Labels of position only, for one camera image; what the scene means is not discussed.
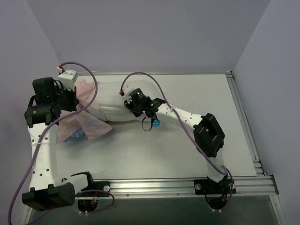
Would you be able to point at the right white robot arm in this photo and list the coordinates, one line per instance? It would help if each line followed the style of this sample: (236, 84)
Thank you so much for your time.
(204, 131)

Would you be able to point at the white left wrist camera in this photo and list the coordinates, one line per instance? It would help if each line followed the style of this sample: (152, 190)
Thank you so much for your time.
(68, 79)

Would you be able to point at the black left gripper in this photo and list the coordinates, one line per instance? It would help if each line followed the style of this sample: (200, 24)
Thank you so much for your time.
(71, 98)

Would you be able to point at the aluminium rail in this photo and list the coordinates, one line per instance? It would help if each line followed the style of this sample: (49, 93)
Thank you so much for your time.
(150, 186)
(245, 125)

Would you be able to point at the aluminium right side rail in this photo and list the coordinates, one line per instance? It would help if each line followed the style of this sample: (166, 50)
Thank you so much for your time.
(245, 125)

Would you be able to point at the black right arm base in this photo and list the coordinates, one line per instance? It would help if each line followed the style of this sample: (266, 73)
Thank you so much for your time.
(217, 194)

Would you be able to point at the Frozen Elsa print pillowcase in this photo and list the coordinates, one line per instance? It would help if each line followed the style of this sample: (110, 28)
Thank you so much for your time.
(91, 122)

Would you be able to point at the white pillow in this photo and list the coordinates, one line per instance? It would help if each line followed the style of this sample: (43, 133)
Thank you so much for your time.
(109, 104)

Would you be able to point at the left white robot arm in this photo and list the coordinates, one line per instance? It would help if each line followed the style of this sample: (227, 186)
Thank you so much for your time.
(44, 168)

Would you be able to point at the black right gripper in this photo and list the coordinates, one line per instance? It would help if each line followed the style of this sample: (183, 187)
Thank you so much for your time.
(129, 104)

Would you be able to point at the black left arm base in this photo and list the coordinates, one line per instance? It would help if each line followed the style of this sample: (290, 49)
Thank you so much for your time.
(93, 189)

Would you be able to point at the aluminium front rail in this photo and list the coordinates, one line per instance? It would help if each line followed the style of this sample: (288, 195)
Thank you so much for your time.
(150, 186)

